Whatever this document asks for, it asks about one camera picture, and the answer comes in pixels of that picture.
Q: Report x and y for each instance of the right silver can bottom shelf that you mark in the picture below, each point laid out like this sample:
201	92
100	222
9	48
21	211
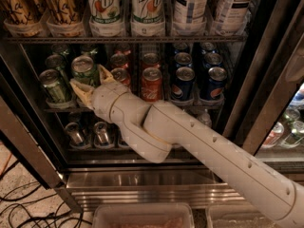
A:
121	141

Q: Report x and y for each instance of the right Teas Tea bottle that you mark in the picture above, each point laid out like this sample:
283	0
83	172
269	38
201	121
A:
229	16

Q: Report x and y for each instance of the right clear plastic bin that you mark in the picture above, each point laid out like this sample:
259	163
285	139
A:
236	216

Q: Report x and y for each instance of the lacroix can shelf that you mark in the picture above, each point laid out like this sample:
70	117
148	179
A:
24	14
66	17

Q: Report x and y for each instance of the right fridge glass door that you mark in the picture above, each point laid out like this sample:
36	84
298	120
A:
269	72

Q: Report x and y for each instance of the left silver can bottom shelf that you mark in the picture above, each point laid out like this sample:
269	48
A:
75	134

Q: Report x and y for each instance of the middle left Coca-Cola can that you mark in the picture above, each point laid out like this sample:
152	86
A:
119	60

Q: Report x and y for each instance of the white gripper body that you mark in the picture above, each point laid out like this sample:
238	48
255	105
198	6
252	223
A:
103	101

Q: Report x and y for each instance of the wire shelf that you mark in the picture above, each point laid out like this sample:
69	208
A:
117	40
63	109

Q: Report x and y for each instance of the right water bottle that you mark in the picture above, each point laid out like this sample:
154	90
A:
205	119

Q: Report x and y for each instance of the pepsi can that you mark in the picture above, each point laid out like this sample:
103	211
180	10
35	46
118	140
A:
182	59
183	82
212	60
214	83

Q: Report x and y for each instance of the right LaCroix can top shelf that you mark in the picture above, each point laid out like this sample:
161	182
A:
66	17

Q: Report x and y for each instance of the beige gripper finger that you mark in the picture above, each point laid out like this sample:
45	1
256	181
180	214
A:
83	91
105	76

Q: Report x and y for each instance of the right 7UP can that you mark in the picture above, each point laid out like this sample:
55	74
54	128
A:
147	17

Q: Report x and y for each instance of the middle right Coca-Cola can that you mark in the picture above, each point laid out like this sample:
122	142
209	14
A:
151	59

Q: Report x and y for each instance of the middle left Pepsi can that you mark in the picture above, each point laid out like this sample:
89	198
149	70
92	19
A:
182	59

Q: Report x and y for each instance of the left clear plastic bin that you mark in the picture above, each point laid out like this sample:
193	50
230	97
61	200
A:
144	215

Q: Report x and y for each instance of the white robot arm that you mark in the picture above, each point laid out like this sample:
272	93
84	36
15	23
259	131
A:
151	130

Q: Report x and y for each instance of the front left Pepsi can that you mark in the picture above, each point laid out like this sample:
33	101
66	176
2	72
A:
183	82

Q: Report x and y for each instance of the coca-cola can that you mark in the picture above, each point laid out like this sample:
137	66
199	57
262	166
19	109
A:
121	75
119	60
151	59
151	87

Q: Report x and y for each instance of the front right Coca-Cola can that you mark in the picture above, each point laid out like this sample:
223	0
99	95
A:
151	87

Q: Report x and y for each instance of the middle silver can bottom shelf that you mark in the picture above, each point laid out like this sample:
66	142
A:
102	136

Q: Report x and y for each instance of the left 7UP can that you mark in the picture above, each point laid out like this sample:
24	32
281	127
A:
106	17

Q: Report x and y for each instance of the middle right Pepsi can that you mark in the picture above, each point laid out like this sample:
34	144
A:
212	60

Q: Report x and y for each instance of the teas tea bottle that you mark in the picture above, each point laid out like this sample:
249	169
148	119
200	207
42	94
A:
188	17
229	16

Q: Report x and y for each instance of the left Teas Tea bottle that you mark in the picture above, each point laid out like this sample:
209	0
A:
188	17

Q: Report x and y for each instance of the left LaCroix can top shelf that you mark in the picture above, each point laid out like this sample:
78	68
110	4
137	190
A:
24	14

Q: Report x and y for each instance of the front right Pepsi can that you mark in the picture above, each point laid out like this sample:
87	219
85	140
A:
214	83

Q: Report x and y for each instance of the green can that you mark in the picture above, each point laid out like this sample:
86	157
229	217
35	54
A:
85	71
59	63
58	93

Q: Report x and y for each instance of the middle wire shelf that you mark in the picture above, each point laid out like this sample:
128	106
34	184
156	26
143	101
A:
63	109

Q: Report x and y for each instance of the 7up can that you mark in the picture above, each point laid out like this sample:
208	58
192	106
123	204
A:
147	17
106	17

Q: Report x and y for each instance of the top wire shelf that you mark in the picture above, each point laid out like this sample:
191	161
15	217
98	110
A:
117	40

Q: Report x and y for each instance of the clear plastic bin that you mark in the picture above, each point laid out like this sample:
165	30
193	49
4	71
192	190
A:
236	216
144	215

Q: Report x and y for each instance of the front left Coca-Cola can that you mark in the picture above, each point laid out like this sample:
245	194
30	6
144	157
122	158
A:
121	75

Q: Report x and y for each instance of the open fridge door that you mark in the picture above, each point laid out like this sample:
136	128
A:
16	128

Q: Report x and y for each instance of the silver can shelf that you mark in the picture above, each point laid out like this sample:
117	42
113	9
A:
75	134
102	136
121	141

